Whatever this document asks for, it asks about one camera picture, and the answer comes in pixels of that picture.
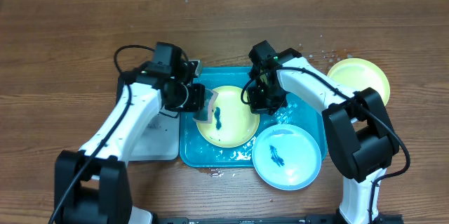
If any green and pink sponge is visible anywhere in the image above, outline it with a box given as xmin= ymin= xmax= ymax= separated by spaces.
xmin=192 ymin=89 xmax=218 ymax=124

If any yellow plate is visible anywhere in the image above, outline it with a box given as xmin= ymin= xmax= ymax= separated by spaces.
xmin=196 ymin=86 xmax=260 ymax=148
xmin=327 ymin=58 xmax=390 ymax=105

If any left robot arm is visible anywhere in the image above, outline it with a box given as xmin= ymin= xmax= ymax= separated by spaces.
xmin=49 ymin=42 xmax=206 ymax=224

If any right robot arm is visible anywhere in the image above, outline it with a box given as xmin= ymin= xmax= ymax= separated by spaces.
xmin=241 ymin=44 xmax=400 ymax=223

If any black tray with soapy water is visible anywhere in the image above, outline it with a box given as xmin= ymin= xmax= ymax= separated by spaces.
xmin=109 ymin=82 xmax=180 ymax=162

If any teal plastic serving tray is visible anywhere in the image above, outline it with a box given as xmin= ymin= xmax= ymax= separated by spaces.
xmin=180 ymin=66 xmax=328 ymax=168

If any light blue plate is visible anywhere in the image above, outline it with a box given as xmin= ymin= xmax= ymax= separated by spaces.
xmin=252 ymin=124 xmax=322 ymax=191

